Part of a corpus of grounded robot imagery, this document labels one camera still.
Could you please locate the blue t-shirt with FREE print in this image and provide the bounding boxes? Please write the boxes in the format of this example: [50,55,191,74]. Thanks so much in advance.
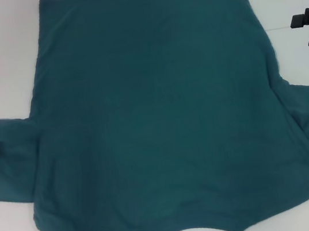
[0,0,309,231]

